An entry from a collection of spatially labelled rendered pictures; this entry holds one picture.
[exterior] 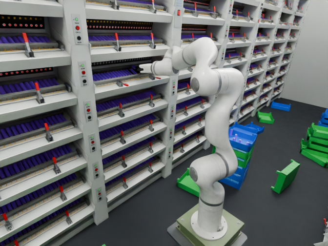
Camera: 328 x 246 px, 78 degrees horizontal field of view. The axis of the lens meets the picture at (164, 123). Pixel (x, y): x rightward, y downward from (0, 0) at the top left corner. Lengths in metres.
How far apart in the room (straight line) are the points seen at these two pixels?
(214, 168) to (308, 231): 1.17
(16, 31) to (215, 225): 1.29
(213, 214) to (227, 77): 0.64
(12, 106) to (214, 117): 0.84
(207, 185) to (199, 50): 0.56
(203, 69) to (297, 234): 1.45
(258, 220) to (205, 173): 1.01
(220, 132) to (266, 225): 1.11
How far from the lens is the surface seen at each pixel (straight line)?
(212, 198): 1.02
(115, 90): 1.23
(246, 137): 1.96
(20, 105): 1.07
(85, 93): 1.13
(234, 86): 0.85
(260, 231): 1.78
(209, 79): 0.77
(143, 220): 1.66
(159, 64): 1.21
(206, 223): 1.14
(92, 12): 1.13
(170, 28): 1.50
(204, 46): 0.87
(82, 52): 1.10
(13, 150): 1.14
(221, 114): 0.84
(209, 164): 0.91
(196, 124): 2.15
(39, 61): 1.03
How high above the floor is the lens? 1.30
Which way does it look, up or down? 26 degrees down
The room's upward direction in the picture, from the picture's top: 3 degrees clockwise
